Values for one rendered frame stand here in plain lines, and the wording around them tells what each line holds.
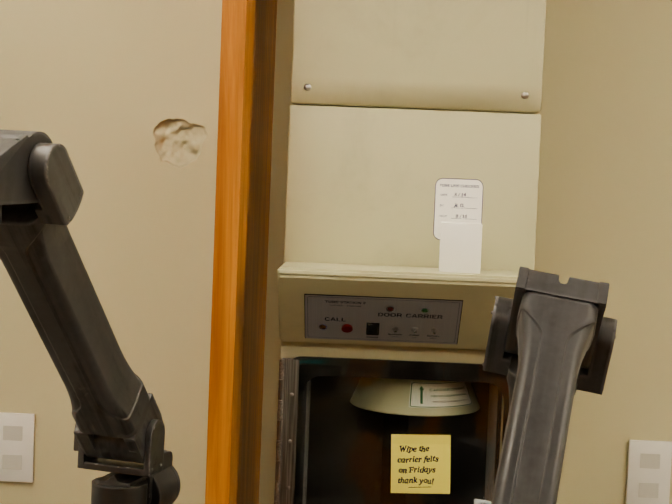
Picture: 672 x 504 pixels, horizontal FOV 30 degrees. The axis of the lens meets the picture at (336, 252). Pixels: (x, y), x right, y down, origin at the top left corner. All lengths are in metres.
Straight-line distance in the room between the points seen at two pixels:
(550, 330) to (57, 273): 0.42
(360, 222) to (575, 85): 0.59
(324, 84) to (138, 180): 0.55
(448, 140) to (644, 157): 0.55
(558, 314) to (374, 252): 0.60
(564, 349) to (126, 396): 0.45
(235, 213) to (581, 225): 0.73
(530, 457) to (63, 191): 0.42
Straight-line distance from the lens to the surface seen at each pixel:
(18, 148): 1.00
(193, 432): 2.09
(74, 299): 1.13
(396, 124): 1.60
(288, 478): 1.63
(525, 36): 1.62
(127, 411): 1.25
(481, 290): 1.51
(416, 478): 1.63
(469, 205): 1.61
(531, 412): 0.99
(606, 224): 2.07
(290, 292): 1.52
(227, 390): 1.54
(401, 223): 1.60
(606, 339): 1.12
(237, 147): 1.52
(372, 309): 1.53
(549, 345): 1.02
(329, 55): 1.61
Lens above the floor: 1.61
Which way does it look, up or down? 3 degrees down
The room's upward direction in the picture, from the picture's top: 2 degrees clockwise
